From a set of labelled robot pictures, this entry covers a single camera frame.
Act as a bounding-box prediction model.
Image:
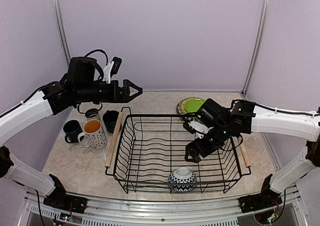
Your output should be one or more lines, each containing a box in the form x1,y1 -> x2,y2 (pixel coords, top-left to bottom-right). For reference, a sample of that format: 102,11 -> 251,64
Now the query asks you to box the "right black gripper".
184,122 -> 232,163

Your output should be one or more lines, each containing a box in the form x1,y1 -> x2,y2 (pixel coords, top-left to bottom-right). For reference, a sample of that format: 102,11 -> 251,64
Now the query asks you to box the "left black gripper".
75,79 -> 143,103

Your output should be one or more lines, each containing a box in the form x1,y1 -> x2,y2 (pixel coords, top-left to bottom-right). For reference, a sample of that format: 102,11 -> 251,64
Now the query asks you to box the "blue white patterned bowl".
167,167 -> 197,193

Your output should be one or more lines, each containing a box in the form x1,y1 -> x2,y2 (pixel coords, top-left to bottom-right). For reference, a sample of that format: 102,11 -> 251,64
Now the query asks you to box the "dark teal mug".
102,110 -> 119,134

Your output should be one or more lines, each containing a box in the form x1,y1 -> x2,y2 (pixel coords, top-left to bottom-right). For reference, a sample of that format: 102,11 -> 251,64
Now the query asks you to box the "white brown banded cup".
85,108 -> 101,121

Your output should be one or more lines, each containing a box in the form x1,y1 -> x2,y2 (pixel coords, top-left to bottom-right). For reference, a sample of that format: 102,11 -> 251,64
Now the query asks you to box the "white floral patterned mug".
77,119 -> 108,150

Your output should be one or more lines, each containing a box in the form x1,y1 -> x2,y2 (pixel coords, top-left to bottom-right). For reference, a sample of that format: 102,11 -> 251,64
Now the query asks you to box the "black white striped plate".
176,98 -> 190,115

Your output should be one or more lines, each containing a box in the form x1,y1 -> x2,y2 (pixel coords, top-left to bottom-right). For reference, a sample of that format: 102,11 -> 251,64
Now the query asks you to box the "green plastic plate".
184,98 -> 205,113

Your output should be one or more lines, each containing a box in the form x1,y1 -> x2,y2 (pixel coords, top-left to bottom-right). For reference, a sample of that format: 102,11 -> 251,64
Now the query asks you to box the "navy blue mug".
63,120 -> 82,144

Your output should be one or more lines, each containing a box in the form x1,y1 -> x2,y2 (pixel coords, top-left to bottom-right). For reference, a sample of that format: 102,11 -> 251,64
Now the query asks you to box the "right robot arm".
184,98 -> 320,208

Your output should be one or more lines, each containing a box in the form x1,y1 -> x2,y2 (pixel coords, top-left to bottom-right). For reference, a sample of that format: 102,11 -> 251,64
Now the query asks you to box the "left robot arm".
0,54 -> 143,209

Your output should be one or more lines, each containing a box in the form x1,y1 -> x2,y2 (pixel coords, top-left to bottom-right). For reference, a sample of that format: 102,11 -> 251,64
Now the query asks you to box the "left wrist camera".
103,56 -> 122,84

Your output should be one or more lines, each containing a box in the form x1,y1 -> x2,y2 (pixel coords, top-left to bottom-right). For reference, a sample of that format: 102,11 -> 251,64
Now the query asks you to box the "black wire dish rack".
105,107 -> 251,194

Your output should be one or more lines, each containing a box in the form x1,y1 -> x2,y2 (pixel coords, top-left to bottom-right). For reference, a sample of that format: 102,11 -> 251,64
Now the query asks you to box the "right wooden rack handle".
239,143 -> 252,168

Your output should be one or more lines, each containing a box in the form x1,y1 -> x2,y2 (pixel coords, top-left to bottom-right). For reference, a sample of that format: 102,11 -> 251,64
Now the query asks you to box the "wooden rack handle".
104,112 -> 124,170
239,143 -> 252,168

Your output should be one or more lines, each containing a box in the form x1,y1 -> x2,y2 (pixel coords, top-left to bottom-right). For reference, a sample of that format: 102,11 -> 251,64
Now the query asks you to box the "left wooden rack handle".
104,112 -> 124,170

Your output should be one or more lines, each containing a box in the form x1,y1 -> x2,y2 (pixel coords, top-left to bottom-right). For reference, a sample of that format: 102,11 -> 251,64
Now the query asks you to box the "aluminium front rail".
14,187 -> 310,226

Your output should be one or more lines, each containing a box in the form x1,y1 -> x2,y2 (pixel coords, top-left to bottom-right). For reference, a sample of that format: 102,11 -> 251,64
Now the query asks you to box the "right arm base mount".
238,174 -> 283,213

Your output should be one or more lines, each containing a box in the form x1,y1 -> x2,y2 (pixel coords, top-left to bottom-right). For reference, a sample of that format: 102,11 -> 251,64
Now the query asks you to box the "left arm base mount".
43,174 -> 88,214

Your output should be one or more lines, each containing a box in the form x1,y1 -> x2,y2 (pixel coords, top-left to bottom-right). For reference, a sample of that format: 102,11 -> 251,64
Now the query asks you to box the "left aluminium corner post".
52,0 -> 71,63

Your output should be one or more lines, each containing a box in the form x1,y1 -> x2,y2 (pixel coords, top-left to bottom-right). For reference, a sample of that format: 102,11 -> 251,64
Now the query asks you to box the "aluminium corner post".
52,0 -> 71,63
241,0 -> 270,99

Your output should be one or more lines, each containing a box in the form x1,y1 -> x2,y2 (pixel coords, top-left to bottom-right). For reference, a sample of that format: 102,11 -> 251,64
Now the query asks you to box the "right aluminium corner post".
241,0 -> 270,99

